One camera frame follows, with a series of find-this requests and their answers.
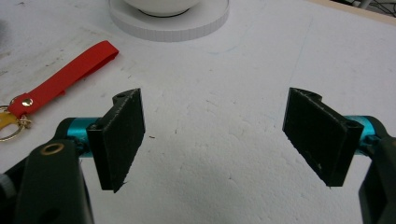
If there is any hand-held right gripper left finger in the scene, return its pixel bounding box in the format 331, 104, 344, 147
55, 88, 147, 194

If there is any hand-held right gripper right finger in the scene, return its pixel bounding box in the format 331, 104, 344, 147
282, 87, 390, 188

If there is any red strap keychain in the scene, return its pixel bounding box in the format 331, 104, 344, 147
0, 40, 120, 143

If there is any white round base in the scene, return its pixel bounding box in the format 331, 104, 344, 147
107, 0, 231, 43

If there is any white bowl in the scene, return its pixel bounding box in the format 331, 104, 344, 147
123, 0, 202, 18

